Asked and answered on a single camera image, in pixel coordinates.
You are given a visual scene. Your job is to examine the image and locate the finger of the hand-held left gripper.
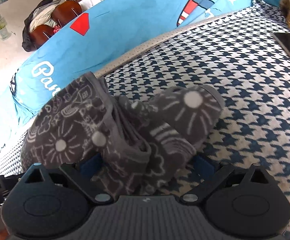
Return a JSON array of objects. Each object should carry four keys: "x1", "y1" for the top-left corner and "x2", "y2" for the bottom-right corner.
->
[{"x1": 0, "y1": 174, "x2": 23, "y2": 196}]

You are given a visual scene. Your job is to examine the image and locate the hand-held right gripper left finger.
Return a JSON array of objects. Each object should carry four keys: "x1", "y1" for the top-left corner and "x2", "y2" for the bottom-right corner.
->
[{"x1": 22, "y1": 152, "x2": 115, "y2": 205}]

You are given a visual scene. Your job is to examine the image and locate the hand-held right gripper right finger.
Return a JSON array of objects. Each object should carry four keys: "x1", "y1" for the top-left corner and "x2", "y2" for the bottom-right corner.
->
[{"x1": 182, "y1": 154, "x2": 276, "y2": 203}]

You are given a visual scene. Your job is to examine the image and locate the grey patterned fleece jacket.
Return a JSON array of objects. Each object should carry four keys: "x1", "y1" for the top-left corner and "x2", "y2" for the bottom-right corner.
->
[{"x1": 20, "y1": 71, "x2": 226, "y2": 197}]

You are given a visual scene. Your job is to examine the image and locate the houndstooth bed cover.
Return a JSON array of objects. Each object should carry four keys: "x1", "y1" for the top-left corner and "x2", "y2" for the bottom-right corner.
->
[{"x1": 0, "y1": 0, "x2": 290, "y2": 240}]

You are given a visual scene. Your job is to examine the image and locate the blue printed quilt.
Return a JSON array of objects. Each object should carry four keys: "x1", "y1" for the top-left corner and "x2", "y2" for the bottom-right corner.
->
[{"x1": 0, "y1": 0, "x2": 286, "y2": 155}]

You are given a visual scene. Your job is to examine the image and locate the pile of pale bedding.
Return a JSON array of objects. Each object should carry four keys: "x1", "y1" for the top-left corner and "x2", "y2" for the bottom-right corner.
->
[{"x1": 29, "y1": 4, "x2": 58, "y2": 32}]

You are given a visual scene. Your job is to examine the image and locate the table with white cloth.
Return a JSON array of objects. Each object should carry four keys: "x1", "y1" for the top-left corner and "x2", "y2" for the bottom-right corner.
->
[{"x1": 78, "y1": 0, "x2": 107, "y2": 12}]

